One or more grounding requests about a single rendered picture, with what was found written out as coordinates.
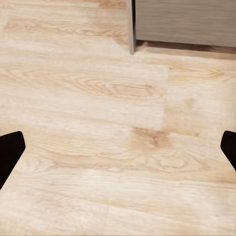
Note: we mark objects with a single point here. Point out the dishwasher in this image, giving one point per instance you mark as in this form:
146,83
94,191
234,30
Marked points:
196,22

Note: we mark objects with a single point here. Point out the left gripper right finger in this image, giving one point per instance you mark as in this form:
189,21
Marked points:
228,146

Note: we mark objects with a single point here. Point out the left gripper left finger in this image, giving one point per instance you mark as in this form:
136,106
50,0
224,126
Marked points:
12,146

